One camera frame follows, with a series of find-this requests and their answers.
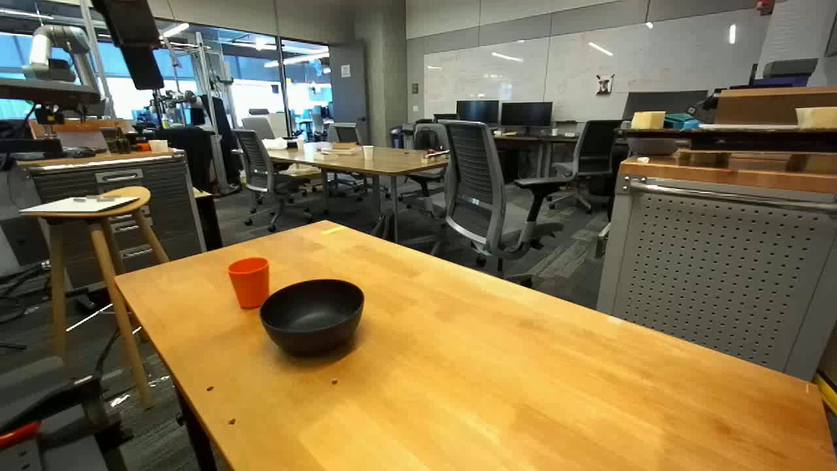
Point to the wooden meeting table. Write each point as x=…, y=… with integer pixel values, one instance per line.
x=375, y=159

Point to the white sheet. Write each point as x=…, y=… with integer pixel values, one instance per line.
x=79, y=205

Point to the black computer monitor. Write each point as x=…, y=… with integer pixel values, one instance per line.
x=527, y=112
x=476, y=110

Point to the dark wide monitor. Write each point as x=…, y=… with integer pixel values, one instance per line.
x=663, y=103

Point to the black hanging screen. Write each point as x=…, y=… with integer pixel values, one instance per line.
x=138, y=52

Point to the black bowl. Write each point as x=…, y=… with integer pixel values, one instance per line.
x=310, y=319

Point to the black office chair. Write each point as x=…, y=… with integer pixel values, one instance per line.
x=597, y=145

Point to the wooden box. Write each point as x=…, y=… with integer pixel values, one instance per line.
x=771, y=106

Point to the gray mesh office chair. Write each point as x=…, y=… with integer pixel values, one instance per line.
x=427, y=138
x=473, y=184
x=255, y=165

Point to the orange plastic cup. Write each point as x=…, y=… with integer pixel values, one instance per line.
x=248, y=282

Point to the gray drawer cabinet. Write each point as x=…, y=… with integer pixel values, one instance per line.
x=153, y=200

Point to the wooden stool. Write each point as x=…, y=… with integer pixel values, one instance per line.
x=93, y=205

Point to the yellow tape piece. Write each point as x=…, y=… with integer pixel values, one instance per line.
x=830, y=393

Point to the white wall whiteboard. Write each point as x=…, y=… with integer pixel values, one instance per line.
x=565, y=68

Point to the gray perforated tool cabinet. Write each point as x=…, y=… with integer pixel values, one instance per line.
x=722, y=269

